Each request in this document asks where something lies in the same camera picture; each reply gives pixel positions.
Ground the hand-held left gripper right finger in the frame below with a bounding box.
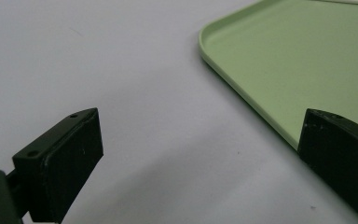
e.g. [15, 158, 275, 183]
[296, 108, 358, 224]

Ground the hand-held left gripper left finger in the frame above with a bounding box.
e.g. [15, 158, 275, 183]
[11, 107, 104, 224]

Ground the light green tray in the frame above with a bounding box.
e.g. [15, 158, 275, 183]
[198, 0, 358, 151]

